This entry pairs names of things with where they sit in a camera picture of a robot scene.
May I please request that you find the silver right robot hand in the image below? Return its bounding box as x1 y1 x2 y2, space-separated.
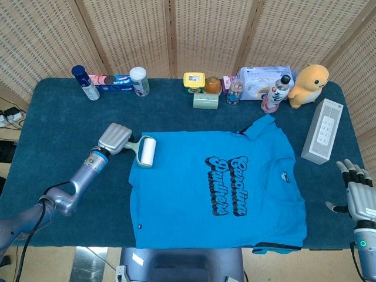
325 159 376 223

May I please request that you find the white tissue pack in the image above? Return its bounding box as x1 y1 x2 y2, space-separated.
237 66 298 102

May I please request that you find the pink purple small carton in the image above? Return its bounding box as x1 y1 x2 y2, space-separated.
222 75 239 95

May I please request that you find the pale green roller cover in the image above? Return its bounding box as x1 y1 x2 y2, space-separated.
193 93 220 110

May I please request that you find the orange round jelly cup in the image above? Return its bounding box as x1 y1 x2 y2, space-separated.
204 76 223 95

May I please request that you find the pale green lint roller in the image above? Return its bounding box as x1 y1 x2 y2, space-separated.
125 135 157 169

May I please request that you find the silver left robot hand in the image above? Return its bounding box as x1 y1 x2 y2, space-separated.
97 122 133 156

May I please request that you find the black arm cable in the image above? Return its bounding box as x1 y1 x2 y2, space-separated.
14 180 71 282

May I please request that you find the dark teal table cloth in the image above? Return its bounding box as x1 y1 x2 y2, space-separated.
0 78 365 250

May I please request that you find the clear drink bottle white label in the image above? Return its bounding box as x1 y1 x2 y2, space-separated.
261 75 292 115

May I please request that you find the grey white tall box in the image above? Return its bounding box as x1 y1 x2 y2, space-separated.
300 98 344 165

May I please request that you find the green white snack canister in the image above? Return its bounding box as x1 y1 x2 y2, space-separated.
129 66 150 98

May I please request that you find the white power strip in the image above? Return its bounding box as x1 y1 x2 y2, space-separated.
0 107 25 129

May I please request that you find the yellow lid green tub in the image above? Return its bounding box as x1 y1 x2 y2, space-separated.
183 72 206 95

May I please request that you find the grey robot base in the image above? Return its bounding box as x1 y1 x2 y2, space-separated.
119 246 244 282

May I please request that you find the navy white spray bottle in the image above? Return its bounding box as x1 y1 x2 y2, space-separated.
71 65 100 102

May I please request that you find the blue printed T-shirt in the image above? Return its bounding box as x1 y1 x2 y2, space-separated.
129 114 308 255

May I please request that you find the blue cookie box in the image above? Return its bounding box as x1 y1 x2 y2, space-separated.
88 74 133 92

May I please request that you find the yellow plush toy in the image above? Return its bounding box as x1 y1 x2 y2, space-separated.
287 64 330 110

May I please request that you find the wicker folding screen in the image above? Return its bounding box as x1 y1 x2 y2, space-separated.
0 0 376 189

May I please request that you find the clear jar with sticks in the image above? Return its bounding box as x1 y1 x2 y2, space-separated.
226 80 244 106

